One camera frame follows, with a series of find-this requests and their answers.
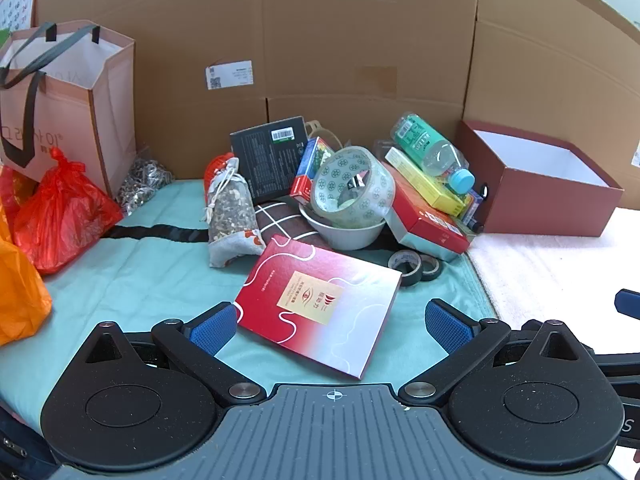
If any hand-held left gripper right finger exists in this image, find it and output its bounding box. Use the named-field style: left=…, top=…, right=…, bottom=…
left=396, top=298, right=596, bottom=407

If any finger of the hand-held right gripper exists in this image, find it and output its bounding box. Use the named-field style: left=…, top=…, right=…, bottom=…
left=594, top=352, right=640, bottom=395
left=614, top=288, right=640, bottom=319

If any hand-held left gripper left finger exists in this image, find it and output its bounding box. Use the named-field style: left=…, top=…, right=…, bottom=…
left=75, top=301, right=267, bottom=406

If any small black tape roll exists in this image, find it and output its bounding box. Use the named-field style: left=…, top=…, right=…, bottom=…
left=419, top=254, right=442, bottom=282

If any large black tape roll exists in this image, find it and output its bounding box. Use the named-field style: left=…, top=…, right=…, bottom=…
left=388, top=249, right=423, bottom=287

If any red and white gradient box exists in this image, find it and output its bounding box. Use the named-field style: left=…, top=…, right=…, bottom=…
left=234, top=234, right=404, bottom=380

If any dried herb cloth sachet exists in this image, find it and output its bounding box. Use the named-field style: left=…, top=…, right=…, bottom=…
left=201, top=156, right=267, bottom=269

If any dark red storage box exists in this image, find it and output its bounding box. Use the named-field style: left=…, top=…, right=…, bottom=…
left=455, top=119, right=626, bottom=238

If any teal blanket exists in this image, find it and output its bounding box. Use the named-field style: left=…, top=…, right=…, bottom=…
left=0, top=177, right=498, bottom=441

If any white fluffy towel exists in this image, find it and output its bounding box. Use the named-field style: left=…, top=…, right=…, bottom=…
left=465, top=207, right=640, bottom=341

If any red and silver flat box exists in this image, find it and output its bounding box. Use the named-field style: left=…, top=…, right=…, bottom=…
left=382, top=162, right=472, bottom=263

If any small colourful box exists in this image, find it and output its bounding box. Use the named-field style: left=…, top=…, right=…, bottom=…
left=452, top=192, right=485, bottom=221

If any brown grid cloth roll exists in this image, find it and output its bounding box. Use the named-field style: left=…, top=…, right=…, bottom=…
left=252, top=199, right=326, bottom=256

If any white bowl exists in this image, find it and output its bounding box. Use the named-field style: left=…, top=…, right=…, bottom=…
left=298, top=203, right=387, bottom=251

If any long yellow box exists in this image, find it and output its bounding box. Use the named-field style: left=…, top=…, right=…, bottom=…
left=384, top=146, right=467, bottom=218

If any clear bag of metal parts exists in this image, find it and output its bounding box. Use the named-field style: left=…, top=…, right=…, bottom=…
left=116, top=147, right=176, bottom=216

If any red net bag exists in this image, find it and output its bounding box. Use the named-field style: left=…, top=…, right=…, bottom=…
left=204, top=152, right=236, bottom=196

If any black box with barcode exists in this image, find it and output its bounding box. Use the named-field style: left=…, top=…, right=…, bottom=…
left=229, top=115, right=308, bottom=207

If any red plastic bag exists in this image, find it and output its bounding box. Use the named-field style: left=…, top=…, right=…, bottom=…
left=12, top=147, right=125, bottom=276

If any green-label water bottle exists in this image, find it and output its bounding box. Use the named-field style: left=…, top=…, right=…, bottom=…
left=390, top=113, right=476, bottom=196

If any clear plastic packaging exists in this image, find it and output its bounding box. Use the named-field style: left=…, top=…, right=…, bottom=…
left=375, top=136, right=401, bottom=163

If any small blue and red box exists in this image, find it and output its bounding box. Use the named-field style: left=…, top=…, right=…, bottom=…
left=290, top=136, right=337, bottom=201

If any clear green-patterned tape roll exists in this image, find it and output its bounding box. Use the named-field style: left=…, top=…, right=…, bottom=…
left=310, top=146, right=397, bottom=229

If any orange plastic bag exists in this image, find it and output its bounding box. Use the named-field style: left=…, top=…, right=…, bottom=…
left=0, top=210, right=53, bottom=346

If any beige plastic holder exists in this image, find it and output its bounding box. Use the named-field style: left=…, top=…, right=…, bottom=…
left=304, top=119, right=341, bottom=148

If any dark blue fabric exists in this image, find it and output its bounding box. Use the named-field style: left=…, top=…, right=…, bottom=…
left=0, top=402, right=56, bottom=478

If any large flattened cardboard box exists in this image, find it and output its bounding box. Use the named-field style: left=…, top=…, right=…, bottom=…
left=460, top=0, right=640, bottom=206
left=32, top=0, right=481, bottom=183

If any pink paper shopping bag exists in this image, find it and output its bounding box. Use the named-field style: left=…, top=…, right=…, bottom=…
left=0, top=20, right=137, bottom=201

